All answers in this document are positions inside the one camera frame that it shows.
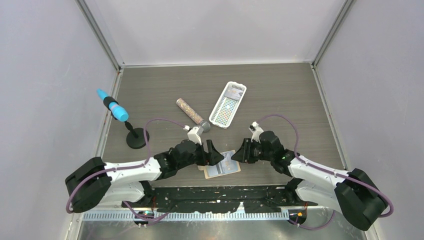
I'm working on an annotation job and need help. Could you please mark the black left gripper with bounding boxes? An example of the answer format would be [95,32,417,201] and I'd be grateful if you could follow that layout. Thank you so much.
[177,139,223,170]

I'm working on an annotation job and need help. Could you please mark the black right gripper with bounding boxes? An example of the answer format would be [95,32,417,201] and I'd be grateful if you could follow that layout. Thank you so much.
[231,138,274,164]

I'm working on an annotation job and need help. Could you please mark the silver VIP credit card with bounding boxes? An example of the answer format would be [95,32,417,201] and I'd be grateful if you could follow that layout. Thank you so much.
[229,84,245,94]

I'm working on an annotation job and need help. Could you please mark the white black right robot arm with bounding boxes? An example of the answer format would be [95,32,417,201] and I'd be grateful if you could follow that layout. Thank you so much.
[232,131,389,231]

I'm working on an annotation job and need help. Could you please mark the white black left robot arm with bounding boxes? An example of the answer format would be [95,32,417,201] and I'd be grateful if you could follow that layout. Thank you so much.
[65,139,225,214]

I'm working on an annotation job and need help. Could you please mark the silver card in holder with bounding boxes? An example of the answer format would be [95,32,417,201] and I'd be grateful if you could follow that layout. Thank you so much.
[216,150,241,175]

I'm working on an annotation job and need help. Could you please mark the card in white basket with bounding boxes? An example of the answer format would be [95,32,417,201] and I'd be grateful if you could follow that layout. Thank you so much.
[225,92,243,101]

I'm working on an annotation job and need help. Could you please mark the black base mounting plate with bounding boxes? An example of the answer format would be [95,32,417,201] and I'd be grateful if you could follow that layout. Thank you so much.
[141,185,304,214]

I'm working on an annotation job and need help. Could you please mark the white plastic mesh basket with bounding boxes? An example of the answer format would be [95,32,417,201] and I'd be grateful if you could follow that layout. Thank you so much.
[209,81,247,129]

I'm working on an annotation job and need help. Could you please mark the black round microphone stand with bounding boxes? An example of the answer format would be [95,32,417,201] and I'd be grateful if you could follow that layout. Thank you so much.
[124,121,150,150]

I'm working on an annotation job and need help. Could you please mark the blue microphone on stand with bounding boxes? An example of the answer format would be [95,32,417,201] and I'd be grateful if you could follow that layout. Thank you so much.
[96,88,129,122]

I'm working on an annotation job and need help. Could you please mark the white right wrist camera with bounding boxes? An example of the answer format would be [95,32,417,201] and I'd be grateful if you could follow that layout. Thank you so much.
[249,121,264,143]

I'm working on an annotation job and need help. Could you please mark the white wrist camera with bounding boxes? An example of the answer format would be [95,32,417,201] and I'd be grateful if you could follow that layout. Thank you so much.
[249,121,264,143]
[183,125,203,145]

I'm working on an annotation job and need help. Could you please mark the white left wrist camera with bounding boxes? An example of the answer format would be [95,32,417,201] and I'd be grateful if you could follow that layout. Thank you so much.
[183,125,203,145]

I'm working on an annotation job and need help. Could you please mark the glitter handle microphone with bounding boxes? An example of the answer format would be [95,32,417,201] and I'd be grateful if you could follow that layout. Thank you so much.
[176,98,211,132]

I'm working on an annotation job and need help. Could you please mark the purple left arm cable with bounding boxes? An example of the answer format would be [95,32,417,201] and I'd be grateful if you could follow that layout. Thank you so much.
[65,118,188,228]

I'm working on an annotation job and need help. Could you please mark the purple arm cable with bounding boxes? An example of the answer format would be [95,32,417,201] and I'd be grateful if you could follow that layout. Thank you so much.
[256,114,395,231]
[65,118,188,228]

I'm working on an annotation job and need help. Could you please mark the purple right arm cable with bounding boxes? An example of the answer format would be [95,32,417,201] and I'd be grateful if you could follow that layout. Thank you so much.
[256,114,395,231]

